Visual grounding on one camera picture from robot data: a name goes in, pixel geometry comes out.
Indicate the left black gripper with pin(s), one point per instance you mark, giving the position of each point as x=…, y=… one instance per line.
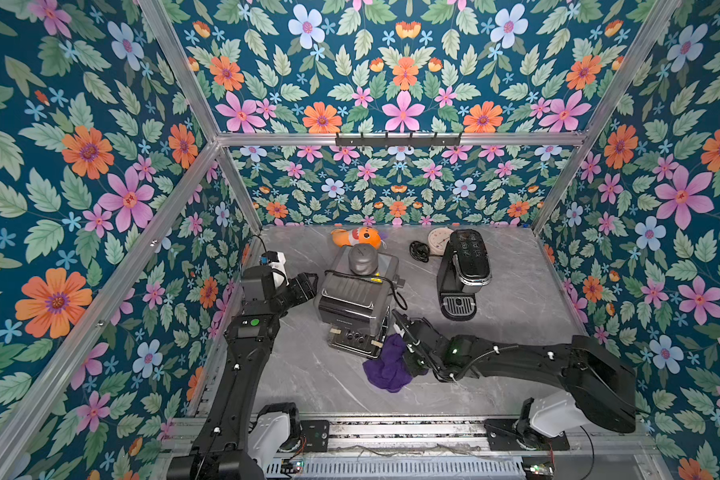
x=308, y=291

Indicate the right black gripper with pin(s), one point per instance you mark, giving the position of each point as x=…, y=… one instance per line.
x=419, y=342

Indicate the purple cleaning cloth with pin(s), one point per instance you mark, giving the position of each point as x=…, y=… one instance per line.
x=395, y=367

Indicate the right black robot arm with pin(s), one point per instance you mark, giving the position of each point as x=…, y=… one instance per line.
x=593, y=385

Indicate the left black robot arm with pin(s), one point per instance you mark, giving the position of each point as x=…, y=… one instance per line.
x=230, y=445

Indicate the black capsule coffee machine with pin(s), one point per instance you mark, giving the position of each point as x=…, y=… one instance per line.
x=464, y=271

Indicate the grey water tank lid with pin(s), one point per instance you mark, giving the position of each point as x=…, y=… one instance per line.
x=363, y=259

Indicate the orange plush fish toy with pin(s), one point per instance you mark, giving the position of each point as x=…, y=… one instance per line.
x=358, y=236

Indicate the round beige coaster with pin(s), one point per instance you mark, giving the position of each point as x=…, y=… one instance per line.
x=437, y=241

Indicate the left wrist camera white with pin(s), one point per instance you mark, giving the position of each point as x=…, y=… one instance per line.
x=276, y=261

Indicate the aluminium front rail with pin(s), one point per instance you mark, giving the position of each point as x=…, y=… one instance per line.
x=462, y=435

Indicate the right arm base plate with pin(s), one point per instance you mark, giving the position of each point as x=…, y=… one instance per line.
x=508, y=434

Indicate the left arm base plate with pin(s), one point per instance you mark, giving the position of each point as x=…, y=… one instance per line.
x=311, y=436

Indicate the black hook rail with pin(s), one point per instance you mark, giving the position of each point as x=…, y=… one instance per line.
x=387, y=139

